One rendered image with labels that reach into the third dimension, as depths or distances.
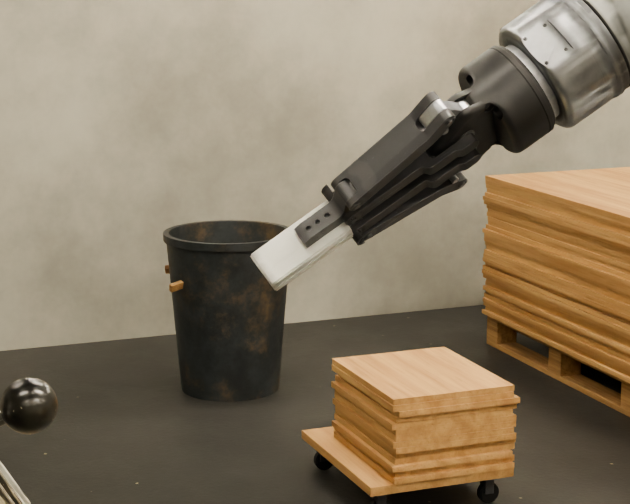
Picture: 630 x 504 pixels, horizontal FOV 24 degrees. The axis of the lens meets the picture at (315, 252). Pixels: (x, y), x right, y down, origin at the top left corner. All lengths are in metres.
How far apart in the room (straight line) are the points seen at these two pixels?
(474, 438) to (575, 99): 3.63
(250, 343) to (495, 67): 4.75
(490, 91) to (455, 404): 3.57
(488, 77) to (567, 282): 4.95
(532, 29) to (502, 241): 5.40
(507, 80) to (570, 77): 0.04
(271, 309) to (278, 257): 4.73
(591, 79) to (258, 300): 4.71
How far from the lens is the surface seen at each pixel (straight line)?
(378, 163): 1.02
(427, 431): 4.56
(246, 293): 5.68
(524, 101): 1.04
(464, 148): 1.04
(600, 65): 1.05
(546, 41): 1.05
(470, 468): 4.67
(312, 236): 1.03
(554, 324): 6.13
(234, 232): 6.10
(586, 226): 5.82
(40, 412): 0.97
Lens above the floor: 1.74
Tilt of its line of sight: 11 degrees down
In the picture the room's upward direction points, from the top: straight up
